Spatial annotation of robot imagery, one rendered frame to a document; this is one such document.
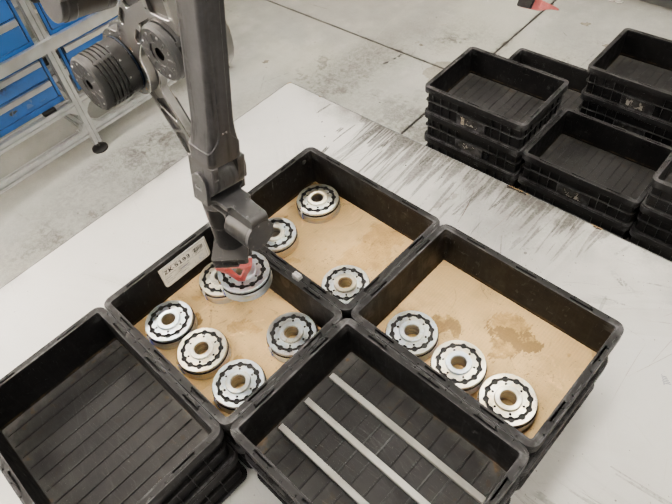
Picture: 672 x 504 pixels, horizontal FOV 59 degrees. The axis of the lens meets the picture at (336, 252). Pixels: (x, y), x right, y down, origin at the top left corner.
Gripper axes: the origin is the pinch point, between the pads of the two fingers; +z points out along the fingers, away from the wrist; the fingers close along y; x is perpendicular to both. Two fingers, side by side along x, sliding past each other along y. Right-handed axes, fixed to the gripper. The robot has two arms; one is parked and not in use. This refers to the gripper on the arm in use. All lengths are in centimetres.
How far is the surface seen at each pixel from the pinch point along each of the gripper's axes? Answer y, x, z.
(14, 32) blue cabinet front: 156, 114, 37
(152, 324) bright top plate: -3.7, 20.9, 12.7
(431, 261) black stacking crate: 7.1, -37.9, 11.3
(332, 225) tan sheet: 22.5, -16.7, 15.6
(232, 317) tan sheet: -1.3, 5.0, 15.6
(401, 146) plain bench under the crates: 63, -37, 29
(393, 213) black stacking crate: 20.2, -30.9, 10.1
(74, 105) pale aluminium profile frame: 158, 106, 77
